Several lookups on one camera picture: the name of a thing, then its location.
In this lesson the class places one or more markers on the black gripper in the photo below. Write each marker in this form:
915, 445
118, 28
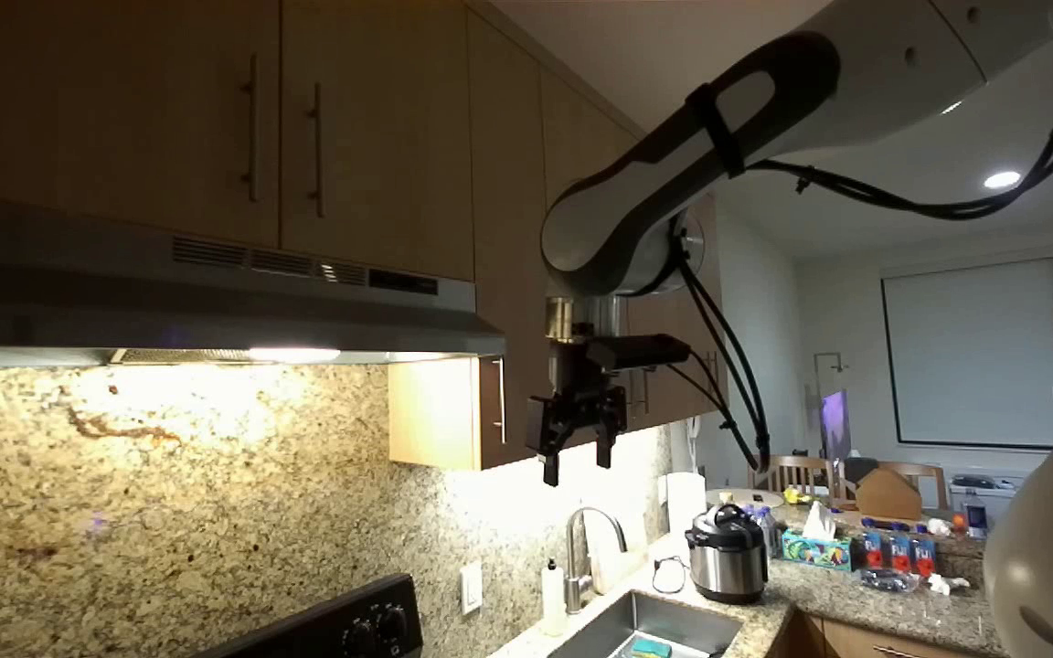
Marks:
585, 393

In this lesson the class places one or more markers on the black hood switch panel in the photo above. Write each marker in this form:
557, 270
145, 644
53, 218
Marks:
262, 260

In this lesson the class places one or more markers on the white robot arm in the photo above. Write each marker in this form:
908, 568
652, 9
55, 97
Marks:
849, 76

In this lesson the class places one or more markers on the white paper towel roll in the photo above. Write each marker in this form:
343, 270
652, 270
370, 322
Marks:
686, 500

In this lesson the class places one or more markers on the silver kitchen faucet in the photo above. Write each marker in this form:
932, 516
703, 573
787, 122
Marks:
579, 552

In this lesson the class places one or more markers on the white soap bottle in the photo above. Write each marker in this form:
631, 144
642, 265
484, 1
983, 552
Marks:
553, 592

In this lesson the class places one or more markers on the silver black pressure cooker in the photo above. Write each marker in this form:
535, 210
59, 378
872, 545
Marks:
727, 556

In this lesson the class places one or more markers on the stainless steel sink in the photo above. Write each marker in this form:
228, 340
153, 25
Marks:
649, 627

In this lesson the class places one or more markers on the wooden chair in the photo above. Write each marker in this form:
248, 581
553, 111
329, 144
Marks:
804, 472

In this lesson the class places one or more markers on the tissue box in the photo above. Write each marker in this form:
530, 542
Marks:
816, 542

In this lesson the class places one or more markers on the black stove control panel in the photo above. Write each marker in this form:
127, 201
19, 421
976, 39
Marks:
368, 622

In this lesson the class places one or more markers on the colourful drink box pack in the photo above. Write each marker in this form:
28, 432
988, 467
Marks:
897, 549

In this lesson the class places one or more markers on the wooden upper cabinet right door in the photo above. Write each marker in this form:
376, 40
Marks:
374, 133

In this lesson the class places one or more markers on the wooden cabinet door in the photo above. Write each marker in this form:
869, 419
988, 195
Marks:
374, 133
145, 111

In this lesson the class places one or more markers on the ceiling recessed light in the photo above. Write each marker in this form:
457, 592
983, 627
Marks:
1003, 182

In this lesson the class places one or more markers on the wooden upper cabinet left door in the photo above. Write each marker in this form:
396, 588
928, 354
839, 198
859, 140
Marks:
145, 111

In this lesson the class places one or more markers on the stainless steel range hood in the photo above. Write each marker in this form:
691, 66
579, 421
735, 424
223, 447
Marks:
81, 289

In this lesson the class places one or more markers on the white wall outlet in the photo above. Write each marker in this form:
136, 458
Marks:
468, 591

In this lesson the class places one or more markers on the wooden side wall cabinets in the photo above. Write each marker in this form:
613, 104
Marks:
535, 128

